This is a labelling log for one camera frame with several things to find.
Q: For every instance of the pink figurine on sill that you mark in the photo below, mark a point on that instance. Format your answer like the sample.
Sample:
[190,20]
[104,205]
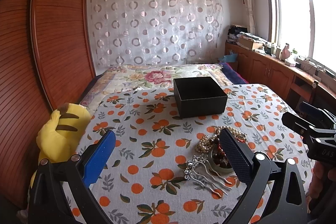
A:
[285,53]

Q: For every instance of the orange print white cloth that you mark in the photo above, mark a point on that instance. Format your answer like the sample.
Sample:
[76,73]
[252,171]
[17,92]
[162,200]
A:
[143,180]

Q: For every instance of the person's right hand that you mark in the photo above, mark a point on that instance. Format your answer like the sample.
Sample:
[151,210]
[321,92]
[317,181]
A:
[320,174]

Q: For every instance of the purple blanket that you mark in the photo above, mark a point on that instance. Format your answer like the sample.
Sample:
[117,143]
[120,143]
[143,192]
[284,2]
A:
[232,75]

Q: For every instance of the black square jewelry box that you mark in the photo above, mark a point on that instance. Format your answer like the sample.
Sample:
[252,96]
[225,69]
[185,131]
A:
[199,96]

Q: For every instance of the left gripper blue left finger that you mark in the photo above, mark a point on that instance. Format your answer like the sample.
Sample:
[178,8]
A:
[96,156]

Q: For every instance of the cardboard box on counter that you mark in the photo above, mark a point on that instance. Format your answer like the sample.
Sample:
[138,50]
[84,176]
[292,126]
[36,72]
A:
[250,44]

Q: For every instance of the floral quilt bed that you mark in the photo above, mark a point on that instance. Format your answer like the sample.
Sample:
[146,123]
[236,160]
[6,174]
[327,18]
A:
[124,78]

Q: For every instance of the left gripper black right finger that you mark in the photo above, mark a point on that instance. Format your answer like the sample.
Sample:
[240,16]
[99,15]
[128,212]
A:
[239,156]

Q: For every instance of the yellow striped plush toy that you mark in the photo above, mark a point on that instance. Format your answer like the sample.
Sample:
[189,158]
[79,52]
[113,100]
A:
[60,136]

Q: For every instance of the teal bag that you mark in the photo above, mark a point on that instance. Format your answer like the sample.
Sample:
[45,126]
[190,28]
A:
[231,58]

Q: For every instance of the window with brown frame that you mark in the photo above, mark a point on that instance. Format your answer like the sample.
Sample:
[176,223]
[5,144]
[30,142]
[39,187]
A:
[306,27]

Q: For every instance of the circle pattern sheer curtain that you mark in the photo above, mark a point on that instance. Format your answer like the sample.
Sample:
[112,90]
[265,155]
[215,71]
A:
[154,32]

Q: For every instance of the silver hair comb pin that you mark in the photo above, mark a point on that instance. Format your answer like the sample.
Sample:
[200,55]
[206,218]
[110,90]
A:
[199,171]

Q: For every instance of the wooden cabinet counter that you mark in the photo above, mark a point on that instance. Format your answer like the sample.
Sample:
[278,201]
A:
[292,84]

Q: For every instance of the wooden louvered wardrobe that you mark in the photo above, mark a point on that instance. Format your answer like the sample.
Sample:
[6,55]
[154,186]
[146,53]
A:
[45,62]

